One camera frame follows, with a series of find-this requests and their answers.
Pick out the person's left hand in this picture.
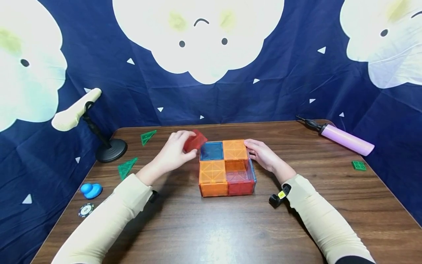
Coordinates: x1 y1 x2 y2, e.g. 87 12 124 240
150 130 198 176

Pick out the person's right hand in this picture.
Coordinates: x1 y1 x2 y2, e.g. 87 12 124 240
244 139 291 176

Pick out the red square magnetic tile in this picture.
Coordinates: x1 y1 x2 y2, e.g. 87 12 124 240
183 129 208 153

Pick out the structure of coloured magnetic tiles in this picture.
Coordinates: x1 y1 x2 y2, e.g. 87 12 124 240
198 139 257 198

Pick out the person's right forearm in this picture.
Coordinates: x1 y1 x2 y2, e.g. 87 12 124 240
274 163 376 264

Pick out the person's left forearm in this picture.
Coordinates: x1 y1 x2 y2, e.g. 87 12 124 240
51 165 164 264

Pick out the green triangle magnetic tile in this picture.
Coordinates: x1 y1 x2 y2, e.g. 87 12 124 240
140 129 158 146
118 157 138 181

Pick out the white pad on black stand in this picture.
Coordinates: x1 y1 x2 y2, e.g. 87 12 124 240
51 87 128 164

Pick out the pink hand air pump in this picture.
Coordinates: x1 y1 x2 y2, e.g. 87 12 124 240
296 115 375 157

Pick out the blue duck-shaped toy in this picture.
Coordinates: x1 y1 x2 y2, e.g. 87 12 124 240
80 183 103 199

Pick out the black and white poker chip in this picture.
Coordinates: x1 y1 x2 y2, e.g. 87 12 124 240
78 203 95 218

